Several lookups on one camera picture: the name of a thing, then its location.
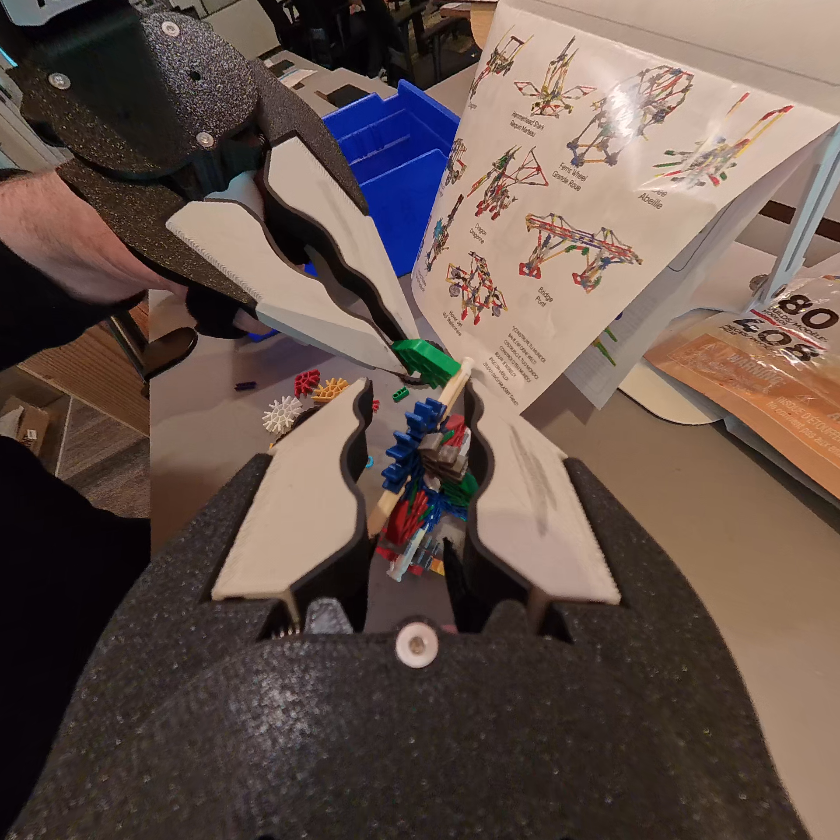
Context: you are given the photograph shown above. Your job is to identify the green fan-shaped connector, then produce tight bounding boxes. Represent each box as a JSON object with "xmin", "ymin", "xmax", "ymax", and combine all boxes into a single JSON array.
[{"xmin": 392, "ymin": 338, "xmax": 460, "ymax": 389}]

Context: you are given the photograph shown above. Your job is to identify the person's left hand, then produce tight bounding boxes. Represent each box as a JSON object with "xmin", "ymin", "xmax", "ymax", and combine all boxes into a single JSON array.
[{"xmin": 0, "ymin": 168, "xmax": 187, "ymax": 313}]

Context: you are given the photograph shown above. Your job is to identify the brown wooden box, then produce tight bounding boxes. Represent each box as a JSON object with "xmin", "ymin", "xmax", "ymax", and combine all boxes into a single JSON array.
[{"xmin": 0, "ymin": 315, "xmax": 152, "ymax": 441}]

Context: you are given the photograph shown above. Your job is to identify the blue plastic bin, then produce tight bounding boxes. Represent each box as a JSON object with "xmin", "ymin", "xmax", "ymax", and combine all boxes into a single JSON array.
[{"xmin": 322, "ymin": 79, "xmax": 463, "ymax": 280}]

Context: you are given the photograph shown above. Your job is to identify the large model picture poster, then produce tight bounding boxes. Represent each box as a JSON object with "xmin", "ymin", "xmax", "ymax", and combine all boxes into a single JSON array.
[{"xmin": 411, "ymin": 0, "xmax": 840, "ymax": 410}]

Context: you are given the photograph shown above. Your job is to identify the white snowflake connector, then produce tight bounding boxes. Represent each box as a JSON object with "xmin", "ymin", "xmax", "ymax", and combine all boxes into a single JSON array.
[{"xmin": 262, "ymin": 397, "xmax": 303, "ymax": 438}]

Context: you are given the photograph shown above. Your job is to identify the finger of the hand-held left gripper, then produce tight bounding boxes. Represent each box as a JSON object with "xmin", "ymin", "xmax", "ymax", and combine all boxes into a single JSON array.
[
  {"xmin": 263, "ymin": 134, "xmax": 424, "ymax": 345},
  {"xmin": 164, "ymin": 175, "xmax": 413, "ymax": 378}
]

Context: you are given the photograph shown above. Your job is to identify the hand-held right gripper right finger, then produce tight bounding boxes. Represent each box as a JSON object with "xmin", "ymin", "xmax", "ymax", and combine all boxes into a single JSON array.
[{"xmin": 457, "ymin": 378, "xmax": 623, "ymax": 618}]

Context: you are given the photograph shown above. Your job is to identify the colourful toy construction model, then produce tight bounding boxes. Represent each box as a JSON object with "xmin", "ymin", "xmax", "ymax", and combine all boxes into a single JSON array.
[{"xmin": 372, "ymin": 355, "xmax": 483, "ymax": 582}]

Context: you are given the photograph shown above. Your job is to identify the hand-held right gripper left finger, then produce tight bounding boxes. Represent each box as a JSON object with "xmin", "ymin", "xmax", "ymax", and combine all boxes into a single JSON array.
[{"xmin": 210, "ymin": 378, "xmax": 378, "ymax": 618}]

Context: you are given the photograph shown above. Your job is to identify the person's left forearm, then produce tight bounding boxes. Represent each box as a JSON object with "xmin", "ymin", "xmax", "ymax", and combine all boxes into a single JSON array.
[{"xmin": 0, "ymin": 256, "xmax": 93, "ymax": 375}]

